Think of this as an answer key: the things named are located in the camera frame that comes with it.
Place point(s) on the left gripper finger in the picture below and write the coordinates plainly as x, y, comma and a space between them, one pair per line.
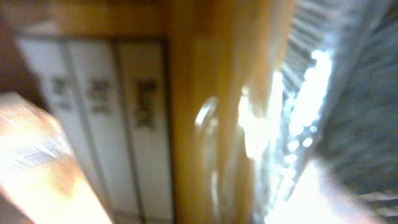
39, 172

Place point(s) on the orange spaghetti package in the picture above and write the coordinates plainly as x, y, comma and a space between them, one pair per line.
167, 104

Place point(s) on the grey plastic basket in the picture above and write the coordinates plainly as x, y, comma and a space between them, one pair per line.
340, 97

